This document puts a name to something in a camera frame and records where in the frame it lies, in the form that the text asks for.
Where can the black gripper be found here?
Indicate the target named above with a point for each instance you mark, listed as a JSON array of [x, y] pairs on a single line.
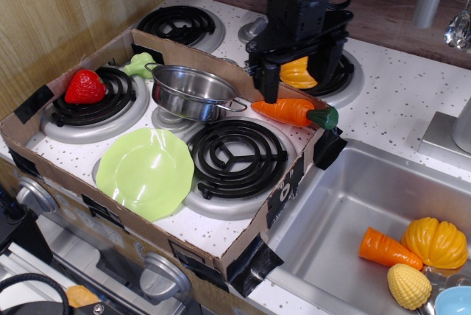
[[300, 23]]

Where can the cardboard fence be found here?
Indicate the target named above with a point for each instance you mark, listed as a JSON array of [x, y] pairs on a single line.
[[246, 260]]

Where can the front left black burner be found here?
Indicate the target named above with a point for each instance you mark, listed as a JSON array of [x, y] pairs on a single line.
[[120, 95]]

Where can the silver back stove knob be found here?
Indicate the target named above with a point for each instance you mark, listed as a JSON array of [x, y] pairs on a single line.
[[251, 30]]

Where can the yellow toy corn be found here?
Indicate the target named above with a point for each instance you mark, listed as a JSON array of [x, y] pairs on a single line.
[[408, 286]]

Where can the silver right oven knob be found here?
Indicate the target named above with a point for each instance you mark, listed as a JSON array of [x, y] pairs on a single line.
[[161, 279]]

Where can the orange toy carrot piece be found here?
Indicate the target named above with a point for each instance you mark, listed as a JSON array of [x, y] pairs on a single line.
[[380, 248]]

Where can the orange toy pumpkin on burner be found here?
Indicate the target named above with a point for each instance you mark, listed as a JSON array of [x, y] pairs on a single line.
[[295, 74]]

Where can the silver left oven knob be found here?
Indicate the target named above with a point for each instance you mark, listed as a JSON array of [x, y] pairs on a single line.
[[35, 197]]

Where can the silver utensil in sink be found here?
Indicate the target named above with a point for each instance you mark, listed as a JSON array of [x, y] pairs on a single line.
[[440, 280]]

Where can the silver faucet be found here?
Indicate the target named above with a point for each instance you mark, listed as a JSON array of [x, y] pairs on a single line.
[[423, 17]]

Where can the silver stove knob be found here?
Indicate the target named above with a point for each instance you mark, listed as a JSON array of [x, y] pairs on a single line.
[[251, 30], [163, 119]]

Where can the light green plastic plate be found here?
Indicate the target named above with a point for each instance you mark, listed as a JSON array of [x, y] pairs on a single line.
[[148, 171]]

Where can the front right black burner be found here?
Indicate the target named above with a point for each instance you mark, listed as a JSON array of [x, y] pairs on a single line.
[[236, 158]]

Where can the hanging shiny spoon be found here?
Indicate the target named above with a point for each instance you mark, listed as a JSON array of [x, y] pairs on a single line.
[[457, 34]]

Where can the orange toy pumpkin in sink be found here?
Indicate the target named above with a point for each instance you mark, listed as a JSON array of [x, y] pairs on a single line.
[[438, 244]]

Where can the silver oven knob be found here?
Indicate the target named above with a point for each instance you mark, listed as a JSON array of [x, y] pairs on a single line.
[[161, 279], [35, 197]]

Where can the light green toy broccoli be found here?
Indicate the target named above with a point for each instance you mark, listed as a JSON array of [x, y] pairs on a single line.
[[141, 65]]

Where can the red toy strawberry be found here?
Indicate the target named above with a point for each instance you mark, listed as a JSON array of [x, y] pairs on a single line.
[[85, 88]]

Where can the steel sink basin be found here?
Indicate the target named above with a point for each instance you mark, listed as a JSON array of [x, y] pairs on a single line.
[[319, 232]]

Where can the back right black burner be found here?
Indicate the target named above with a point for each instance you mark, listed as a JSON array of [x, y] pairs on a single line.
[[342, 76]]

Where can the small steel pot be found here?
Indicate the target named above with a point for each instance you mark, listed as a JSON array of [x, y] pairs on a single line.
[[193, 94]]

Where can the silver centre stove knob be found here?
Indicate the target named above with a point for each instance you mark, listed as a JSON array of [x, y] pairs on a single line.
[[163, 119]]

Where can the orange toy carrot green top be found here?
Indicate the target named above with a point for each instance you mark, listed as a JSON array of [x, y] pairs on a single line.
[[298, 113]]

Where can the black device left edge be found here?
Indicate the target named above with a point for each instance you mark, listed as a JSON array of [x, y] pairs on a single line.
[[18, 226]]

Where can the light blue bowl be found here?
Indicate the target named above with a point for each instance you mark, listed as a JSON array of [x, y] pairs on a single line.
[[453, 301]]

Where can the back left black burner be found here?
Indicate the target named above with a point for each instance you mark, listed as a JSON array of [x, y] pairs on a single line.
[[182, 24]]

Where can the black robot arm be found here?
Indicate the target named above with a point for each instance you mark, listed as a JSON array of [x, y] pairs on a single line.
[[314, 29]]

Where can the black burner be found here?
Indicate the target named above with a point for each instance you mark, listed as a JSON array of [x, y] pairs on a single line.
[[342, 76], [182, 24], [236, 158], [120, 95]]

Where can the orange toy bottom left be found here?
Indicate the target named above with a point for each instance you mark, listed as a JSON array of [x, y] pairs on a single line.
[[79, 296]]

